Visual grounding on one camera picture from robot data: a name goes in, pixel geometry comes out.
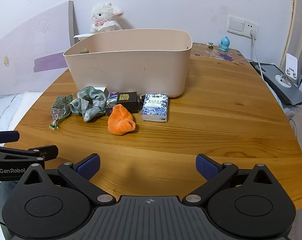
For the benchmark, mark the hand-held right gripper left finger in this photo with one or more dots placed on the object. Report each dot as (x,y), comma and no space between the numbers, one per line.
(89,167)

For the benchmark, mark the grey laptop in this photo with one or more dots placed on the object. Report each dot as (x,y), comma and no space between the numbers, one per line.
(286,90)

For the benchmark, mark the lilac bed headboard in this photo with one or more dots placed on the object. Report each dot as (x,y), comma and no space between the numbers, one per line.
(28,47)

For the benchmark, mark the small mushroom figurine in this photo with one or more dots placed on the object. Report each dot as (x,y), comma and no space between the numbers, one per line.
(210,45)

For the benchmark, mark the green plaid scrunchie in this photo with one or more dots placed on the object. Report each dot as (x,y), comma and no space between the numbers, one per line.
(89,105)

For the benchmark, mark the gold foil packet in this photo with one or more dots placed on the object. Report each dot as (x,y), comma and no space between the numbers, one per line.
(84,51)

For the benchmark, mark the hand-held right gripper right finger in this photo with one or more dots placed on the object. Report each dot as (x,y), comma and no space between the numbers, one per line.
(206,167)

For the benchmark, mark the white wall switch socket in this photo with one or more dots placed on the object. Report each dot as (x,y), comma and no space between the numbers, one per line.
(237,25)

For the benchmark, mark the orange cloth pouch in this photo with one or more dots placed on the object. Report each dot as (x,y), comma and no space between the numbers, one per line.
(121,121)

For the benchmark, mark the white bed sheet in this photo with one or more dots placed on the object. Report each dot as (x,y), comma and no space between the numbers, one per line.
(30,107)

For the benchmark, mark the light blue blanket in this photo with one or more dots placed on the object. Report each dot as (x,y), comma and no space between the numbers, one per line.
(7,111)

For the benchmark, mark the green seaweed snack packet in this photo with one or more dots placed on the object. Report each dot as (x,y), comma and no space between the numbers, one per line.
(62,106)

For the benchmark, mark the grey cloth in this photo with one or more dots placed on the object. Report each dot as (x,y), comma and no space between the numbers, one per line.
(301,125)

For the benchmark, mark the blue and white tissue pack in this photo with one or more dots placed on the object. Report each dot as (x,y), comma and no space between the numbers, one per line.
(154,107)

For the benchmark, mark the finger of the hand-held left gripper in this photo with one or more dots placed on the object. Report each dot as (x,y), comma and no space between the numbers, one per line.
(43,152)
(5,136)

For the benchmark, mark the blue bird figurine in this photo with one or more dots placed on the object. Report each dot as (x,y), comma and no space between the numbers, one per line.
(224,44)

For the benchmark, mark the beige plastic storage bin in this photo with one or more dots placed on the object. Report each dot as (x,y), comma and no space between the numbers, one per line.
(131,65)

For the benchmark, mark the white plush lamb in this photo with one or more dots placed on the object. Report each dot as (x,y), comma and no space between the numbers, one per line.
(104,17)

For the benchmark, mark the white phone stand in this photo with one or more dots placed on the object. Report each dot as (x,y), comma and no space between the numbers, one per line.
(291,66)

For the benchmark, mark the black and purple box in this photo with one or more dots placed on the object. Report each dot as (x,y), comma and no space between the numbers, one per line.
(126,101)

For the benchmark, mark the white paper sheet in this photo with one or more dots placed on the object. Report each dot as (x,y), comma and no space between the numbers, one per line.
(82,37)

